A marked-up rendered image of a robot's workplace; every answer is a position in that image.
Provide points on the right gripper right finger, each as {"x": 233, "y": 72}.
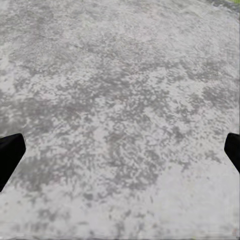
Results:
{"x": 232, "y": 149}

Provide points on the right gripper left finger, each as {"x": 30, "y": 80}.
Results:
{"x": 12, "y": 150}

